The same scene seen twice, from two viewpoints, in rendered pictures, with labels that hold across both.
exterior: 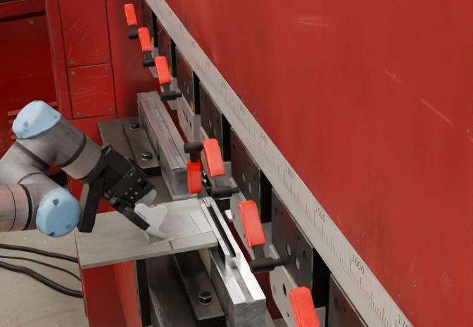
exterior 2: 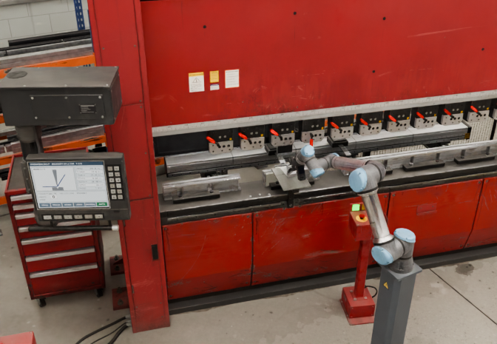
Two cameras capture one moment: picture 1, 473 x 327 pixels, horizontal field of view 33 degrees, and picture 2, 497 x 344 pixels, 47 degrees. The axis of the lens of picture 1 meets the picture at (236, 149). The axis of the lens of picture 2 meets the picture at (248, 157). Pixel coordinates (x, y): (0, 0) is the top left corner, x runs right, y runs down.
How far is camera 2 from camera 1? 383 cm
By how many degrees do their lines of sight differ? 77
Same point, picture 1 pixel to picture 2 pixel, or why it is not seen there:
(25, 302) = not seen: outside the picture
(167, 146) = (222, 179)
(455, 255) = (425, 83)
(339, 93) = (395, 80)
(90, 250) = (303, 184)
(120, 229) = (291, 180)
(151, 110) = (184, 183)
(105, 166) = not seen: hidden behind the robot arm
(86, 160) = not seen: hidden behind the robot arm
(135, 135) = (188, 196)
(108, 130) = (170, 208)
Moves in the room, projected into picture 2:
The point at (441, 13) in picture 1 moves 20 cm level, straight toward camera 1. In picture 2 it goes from (422, 58) to (455, 61)
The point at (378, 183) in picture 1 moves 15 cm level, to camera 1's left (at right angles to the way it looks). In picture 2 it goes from (407, 86) to (413, 95)
